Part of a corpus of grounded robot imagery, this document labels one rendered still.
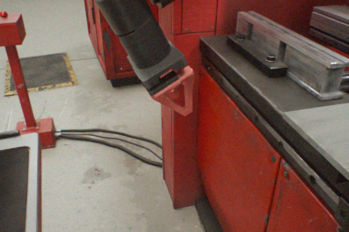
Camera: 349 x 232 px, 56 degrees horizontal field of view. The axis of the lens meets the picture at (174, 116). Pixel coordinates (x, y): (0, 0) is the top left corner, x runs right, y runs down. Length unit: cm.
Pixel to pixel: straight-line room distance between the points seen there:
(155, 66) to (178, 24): 77
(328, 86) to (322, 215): 31
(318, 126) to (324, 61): 36
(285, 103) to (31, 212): 63
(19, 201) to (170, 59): 25
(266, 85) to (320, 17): 45
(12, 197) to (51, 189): 160
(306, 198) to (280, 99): 23
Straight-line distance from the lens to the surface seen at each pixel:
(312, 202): 74
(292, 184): 79
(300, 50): 90
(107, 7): 42
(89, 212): 174
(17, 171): 35
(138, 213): 169
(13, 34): 193
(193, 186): 162
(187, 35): 123
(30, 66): 354
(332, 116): 52
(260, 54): 101
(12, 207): 31
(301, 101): 83
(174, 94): 54
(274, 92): 85
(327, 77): 85
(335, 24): 121
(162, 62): 44
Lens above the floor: 124
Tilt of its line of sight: 31 degrees down
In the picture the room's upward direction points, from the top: straight up
